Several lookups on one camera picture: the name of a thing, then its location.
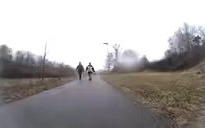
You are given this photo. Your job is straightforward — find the wood of bare trees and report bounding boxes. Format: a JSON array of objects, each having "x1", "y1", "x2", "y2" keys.
[{"x1": 138, "y1": 22, "x2": 205, "y2": 73}]

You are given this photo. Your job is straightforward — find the dark hedge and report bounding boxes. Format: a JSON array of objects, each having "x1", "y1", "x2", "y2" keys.
[{"x1": 0, "y1": 43, "x2": 78, "y2": 80}]

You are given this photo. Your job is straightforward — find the dry grass verge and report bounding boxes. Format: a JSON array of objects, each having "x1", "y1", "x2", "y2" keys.
[{"x1": 0, "y1": 77, "x2": 78, "y2": 108}]

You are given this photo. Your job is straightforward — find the person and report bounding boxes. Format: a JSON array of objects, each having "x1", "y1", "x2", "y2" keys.
[
  {"x1": 85, "y1": 61, "x2": 96, "y2": 82},
  {"x1": 75, "y1": 61, "x2": 85, "y2": 81}
]

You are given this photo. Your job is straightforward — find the dry grass slope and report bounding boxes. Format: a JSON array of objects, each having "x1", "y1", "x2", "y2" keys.
[{"x1": 100, "y1": 57, "x2": 205, "y2": 128}]

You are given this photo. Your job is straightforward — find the thin bare tree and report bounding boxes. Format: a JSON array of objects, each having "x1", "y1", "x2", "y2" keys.
[{"x1": 41, "y1": 39, "x2": 50, "y2": 80}]

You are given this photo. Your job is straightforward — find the street lamp pole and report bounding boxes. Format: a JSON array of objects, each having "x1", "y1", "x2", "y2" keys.
[{"x1": 102, "y1": 42, "x2": 110, "y2": 72}]

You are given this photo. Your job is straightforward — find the grey asphalt path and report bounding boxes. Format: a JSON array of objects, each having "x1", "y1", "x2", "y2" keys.
[{"x1": 0, "y1": 75, "x2": 168, "y2": 128}]

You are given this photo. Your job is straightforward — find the group of pale bare trees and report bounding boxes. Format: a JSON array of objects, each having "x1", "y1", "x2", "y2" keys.
[{"x1": 103, "y1": 43, "x2": 122, "y2": 73}]

